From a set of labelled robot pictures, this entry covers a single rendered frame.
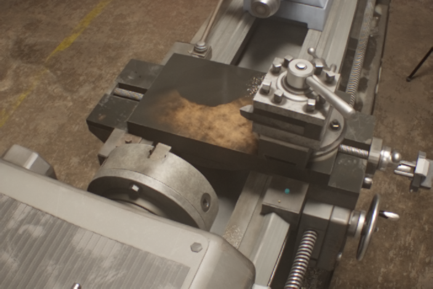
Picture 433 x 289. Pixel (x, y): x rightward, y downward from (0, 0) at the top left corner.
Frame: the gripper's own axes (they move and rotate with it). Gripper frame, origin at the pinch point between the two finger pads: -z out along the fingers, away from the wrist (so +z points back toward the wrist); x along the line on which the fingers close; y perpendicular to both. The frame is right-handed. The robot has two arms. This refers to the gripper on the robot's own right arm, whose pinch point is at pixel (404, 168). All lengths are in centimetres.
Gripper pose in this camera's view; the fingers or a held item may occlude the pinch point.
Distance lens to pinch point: 155.8
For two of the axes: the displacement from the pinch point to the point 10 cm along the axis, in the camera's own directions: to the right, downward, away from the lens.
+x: -2.8, 9.5, -1.3
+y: 2.1, 1.9, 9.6
